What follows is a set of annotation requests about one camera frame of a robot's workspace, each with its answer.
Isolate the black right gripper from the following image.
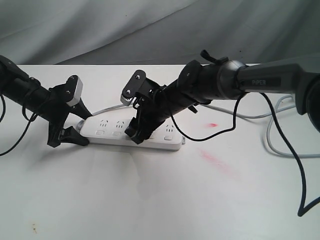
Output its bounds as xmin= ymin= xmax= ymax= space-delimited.
xmin=124 ymin=79 xmax=195 ymax=145

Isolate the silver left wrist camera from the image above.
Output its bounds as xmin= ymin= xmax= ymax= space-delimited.
xmin=65 ymin=75 xmax=83 ymax=107

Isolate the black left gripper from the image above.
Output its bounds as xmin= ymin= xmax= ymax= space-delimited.
xmin=46 ymin=83 xmax=93 ymax=148

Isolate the grey backdrop cloth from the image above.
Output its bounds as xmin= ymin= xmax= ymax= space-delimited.
xmin=0 ymin=0 xmax=320 ymax=65

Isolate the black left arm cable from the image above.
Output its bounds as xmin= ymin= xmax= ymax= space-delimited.
xmin=0 ymin=93 xmax=38 ymax=158

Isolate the white five-outlet power strip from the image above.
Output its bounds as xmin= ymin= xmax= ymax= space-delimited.
xmin=79 ymin=116 xmax=186 ymax=151

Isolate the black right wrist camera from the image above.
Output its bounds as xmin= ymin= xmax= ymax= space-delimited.
xmin=120 ymin=69 xmax=147 ymax=106

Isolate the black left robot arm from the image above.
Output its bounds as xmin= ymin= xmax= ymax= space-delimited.
xmin=0 ymin=56 xmax=92 ymax=148

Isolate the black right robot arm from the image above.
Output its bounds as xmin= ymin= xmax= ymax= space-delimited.
xmin=120 ymin=50 xmax=320 ymax=144

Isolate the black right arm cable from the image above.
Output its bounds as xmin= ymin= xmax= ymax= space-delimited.
xmin=154 ymin=87 xmax=320 ymax=217

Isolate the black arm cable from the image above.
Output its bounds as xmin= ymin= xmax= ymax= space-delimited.
xmin=154 ymin=87 xmax=320 ymax=217
xmin=0 ymin=93 xmax=38 ymax=158

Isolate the grey power cord with plug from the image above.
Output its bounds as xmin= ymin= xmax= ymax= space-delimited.
xmin=76 ymin=96 xmax=320 ymax=159

